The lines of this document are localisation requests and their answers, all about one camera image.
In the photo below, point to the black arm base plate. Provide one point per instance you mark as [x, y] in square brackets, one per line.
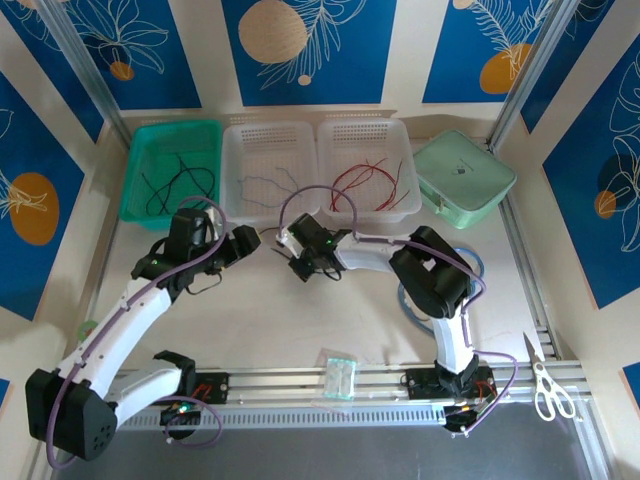
[420, 385]
[215, 387]

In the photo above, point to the light green zipper pouch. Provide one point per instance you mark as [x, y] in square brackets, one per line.
[465, 190]

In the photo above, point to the white perforated plastic basket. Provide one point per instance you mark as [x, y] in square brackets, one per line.
[370, 140]
[270, 150]

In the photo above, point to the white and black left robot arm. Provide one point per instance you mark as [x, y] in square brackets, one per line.
[130, 320]

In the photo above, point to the aluminium extrusion rail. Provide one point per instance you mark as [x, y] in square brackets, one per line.
[280, 385]

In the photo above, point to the clear plastic box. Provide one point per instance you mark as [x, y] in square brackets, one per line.
[340, 377]

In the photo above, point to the green perforated plastic basket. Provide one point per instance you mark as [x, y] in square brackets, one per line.
[150, 145]

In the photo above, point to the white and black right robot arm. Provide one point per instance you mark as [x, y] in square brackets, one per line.
[365, 257]

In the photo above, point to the aluminium frame post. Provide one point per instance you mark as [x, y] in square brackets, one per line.
[537, 60]
[80, 55]

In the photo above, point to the blue stethoscope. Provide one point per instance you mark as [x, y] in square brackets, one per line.
[407, 310]

